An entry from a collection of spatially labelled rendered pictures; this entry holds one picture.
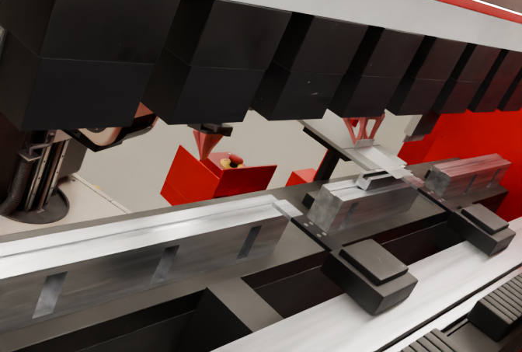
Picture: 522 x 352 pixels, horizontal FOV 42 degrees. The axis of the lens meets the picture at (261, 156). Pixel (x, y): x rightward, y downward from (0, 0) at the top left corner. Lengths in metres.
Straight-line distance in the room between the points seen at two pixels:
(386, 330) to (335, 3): 0.47
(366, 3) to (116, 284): 0.54
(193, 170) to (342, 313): 0.76
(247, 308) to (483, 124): 1.49
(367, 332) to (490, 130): 1.50
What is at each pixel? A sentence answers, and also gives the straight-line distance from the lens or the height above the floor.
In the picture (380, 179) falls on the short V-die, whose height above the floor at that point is 1.00.
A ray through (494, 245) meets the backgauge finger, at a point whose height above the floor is 1.01.
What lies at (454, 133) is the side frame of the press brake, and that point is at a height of 0.94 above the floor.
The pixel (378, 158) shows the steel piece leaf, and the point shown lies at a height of 1.00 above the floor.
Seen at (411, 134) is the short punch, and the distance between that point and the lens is 1.52.
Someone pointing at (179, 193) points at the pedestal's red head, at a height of 0.70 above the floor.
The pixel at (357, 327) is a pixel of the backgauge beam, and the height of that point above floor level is 0.98.
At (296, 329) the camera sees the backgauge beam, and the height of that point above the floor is 0.98.
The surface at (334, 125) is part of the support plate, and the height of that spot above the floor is 1.00.
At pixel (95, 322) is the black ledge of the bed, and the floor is 0.87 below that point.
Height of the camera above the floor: 1.50
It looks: 22 degrees down
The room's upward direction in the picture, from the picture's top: 25 degrees clockwise
